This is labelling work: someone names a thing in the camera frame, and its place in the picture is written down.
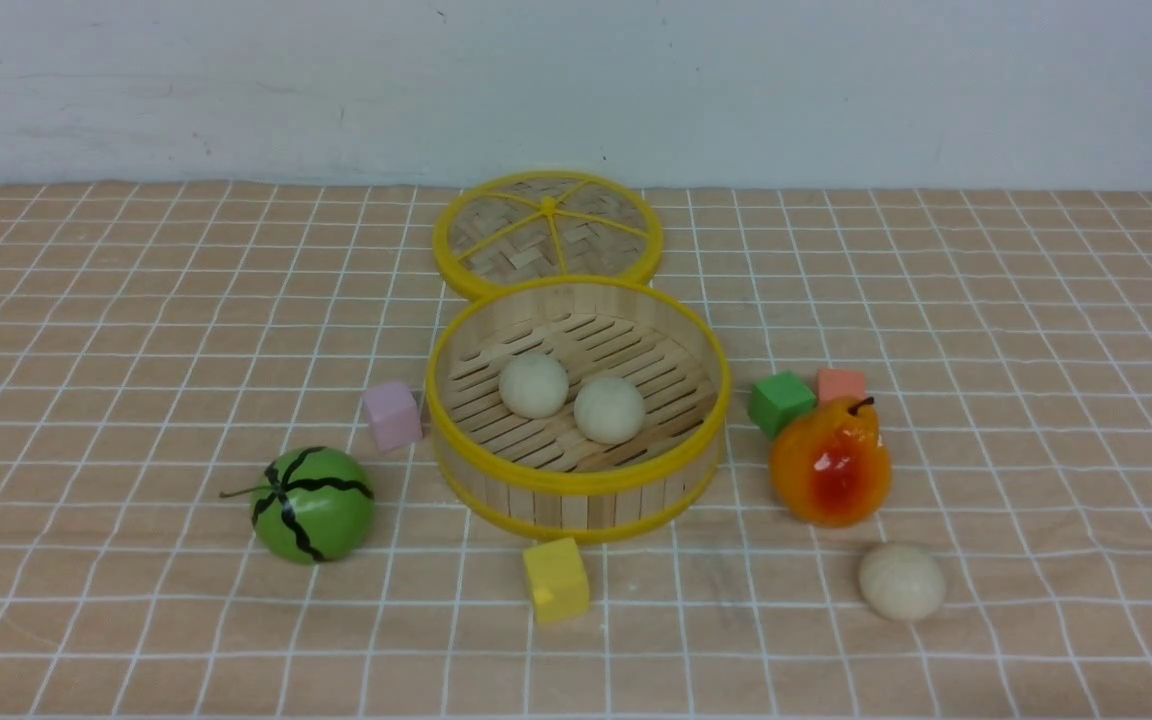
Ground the white bun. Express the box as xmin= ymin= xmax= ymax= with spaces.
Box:
xmin=573 ymin=376 xmax=646 ymax=445
xmin=858 ymin=543 xmax=947 ymax=623

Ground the bamboo steamer lid yellow rim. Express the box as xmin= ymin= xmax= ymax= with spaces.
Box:
xmin=431 ymin=170 xmax=666 ymax=300

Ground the pink foam cube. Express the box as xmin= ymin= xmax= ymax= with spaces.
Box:
xmin=362 ymin=381 xmax=424 ymax=452

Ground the green foam cube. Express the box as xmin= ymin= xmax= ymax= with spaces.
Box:
xmin=746 ymin=372 xmax=817 ymax=439

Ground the yellow foam cube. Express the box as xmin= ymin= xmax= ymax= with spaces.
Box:
xmin=522 ymin=537 xmax=591 ymax=624

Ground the salmon foam cube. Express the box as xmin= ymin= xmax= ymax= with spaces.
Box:
xmin=814 ymin=366 xmax=867 ymax=406

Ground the orange toy pear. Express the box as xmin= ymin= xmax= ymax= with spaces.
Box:
xmin=770 ymin=396 xmax=893 ymax=528

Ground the green toy watermelon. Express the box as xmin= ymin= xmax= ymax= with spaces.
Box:
xmin=219 ymin=446 xmax=376 ymax=564

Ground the checkered beige tablecloth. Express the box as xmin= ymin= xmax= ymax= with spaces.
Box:
xmin=0 ymin=183 xmax=1152 ymax=719

